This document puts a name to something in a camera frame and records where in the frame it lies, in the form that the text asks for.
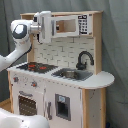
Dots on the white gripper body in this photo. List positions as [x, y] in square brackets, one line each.
[43, 26]

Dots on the white oven door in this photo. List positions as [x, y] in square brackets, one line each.
[27, 102]

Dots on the wooden toy kitchen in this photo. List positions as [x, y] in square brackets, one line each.
[63, 52]

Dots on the grey backdrop curtain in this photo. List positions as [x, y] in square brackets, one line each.
[114, 42]

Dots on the black stovetop red burners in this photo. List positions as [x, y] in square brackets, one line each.
[37, 67]

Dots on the right red stove knob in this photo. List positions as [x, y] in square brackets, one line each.
[34, 84]

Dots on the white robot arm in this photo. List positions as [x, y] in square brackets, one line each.
[21, 31]

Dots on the black toy faucet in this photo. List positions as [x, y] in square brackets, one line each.
[82, 63]

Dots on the left red stove knob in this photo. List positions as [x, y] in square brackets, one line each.
[16, 79]

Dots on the white cabinet door with dispenser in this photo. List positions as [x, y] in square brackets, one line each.
[63, 105]

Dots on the red stove knob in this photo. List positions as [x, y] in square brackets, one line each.
[16, 79]
[34, 84]

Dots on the grey toy sink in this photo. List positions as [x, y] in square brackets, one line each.
[72, 74]

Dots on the white toy microwave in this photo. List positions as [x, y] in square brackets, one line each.
[72, 25]

